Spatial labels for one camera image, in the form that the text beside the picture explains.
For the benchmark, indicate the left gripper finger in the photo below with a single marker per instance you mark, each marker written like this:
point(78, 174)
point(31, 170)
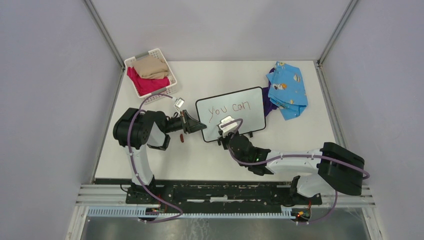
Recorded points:
point(192, 122)
point(195, 128)

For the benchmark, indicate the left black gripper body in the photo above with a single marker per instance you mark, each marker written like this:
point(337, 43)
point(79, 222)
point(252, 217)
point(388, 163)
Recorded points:
point(184, 122)

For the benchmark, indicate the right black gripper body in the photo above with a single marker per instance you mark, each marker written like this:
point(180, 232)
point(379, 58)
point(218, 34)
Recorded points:
point(225, 140)

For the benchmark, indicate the black framed whiteboard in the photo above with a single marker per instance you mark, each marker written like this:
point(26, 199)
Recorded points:
point(244, 104)

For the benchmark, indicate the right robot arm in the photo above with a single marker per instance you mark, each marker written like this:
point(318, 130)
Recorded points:
point(331, 167)

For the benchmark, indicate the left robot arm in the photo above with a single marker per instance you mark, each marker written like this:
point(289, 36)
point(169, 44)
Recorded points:
point(137, 129)

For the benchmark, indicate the magenta cloth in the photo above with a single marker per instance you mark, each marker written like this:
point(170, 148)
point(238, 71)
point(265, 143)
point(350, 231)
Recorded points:
point(146, 86)

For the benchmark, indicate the purple cloth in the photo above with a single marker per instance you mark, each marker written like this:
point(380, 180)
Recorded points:
point(268, 106)

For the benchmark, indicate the white plastic basket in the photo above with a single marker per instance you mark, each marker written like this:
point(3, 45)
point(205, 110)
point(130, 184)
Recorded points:
point(173, 83)

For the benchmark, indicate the beige folded cloth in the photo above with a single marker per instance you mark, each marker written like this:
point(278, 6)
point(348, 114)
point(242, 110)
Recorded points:
point(151, 67)

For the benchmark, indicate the blue patterned cloth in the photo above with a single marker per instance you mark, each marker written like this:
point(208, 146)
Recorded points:
point(287, 90)

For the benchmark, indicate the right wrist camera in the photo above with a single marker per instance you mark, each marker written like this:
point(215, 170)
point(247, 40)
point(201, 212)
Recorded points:
point(227, 125)

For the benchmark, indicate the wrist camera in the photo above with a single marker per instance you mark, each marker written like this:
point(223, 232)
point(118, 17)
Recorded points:
point(227, 125)
point(178, 103)

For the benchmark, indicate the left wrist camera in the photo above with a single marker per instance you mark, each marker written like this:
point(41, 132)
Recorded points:
point(178, 103)

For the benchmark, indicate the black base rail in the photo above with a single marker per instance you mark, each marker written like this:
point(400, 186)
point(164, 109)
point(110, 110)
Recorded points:
point(175, 199)

